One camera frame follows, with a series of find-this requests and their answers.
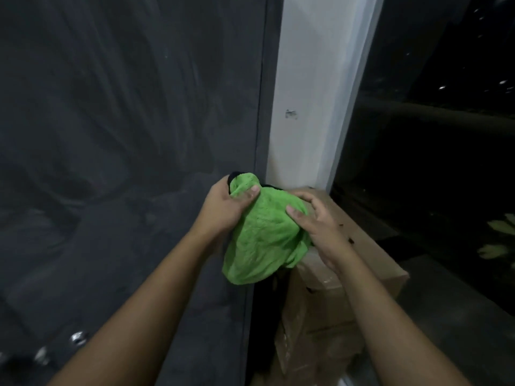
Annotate person's left hand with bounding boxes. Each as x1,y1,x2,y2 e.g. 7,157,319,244
192,175,261,241

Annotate person's right hand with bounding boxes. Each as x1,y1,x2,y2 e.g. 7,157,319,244
285,190,355,274

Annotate green microfibre cloth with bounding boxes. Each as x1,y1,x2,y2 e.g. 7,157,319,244
222,171,314,286

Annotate person's right forearm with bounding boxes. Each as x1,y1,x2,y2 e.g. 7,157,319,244
334,246,473,386

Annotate person's left forearm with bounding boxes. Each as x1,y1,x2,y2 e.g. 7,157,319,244
46,226,227,386

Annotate dark glass door panel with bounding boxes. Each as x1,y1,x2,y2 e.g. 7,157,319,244
0,0,284,386

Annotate dark glass window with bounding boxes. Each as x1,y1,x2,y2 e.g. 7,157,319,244
330,0,515,318

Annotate green plant leaves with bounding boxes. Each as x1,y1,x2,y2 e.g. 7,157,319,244
477,213,515,270

